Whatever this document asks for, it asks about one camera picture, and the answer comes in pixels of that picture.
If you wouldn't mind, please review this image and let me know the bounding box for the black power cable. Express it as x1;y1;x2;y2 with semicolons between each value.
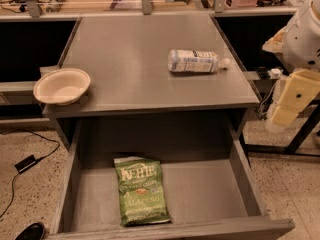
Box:
0;129;61;219

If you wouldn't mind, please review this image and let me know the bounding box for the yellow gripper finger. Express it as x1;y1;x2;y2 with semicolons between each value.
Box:
269;106;298;127
278;68;320;112

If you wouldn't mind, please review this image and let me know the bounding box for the black power adapter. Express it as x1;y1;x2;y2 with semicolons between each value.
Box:
15;155;37;174

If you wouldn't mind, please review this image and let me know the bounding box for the white paper bowl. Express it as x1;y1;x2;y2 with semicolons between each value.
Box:
33;68;91;105

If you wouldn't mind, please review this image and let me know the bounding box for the grey open drawer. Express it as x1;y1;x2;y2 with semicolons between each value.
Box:
49;111;294;240

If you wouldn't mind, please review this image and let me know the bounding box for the black shoe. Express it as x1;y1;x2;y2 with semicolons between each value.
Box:
15;222;45;240

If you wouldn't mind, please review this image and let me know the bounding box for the white wall plug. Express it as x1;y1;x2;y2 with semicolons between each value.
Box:
270;68;282;79

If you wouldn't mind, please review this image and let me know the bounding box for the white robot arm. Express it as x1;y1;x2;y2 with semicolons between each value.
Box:
262;0;320;132

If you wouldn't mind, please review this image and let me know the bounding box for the grey counter cabinet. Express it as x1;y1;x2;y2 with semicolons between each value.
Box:
41;13;261;152

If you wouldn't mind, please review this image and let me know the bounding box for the green jalapeno chip bag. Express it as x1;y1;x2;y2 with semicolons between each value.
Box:
114;157;171;227

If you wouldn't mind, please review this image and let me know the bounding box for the white plastic bottle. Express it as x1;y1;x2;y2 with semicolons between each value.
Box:
168;49;231;73

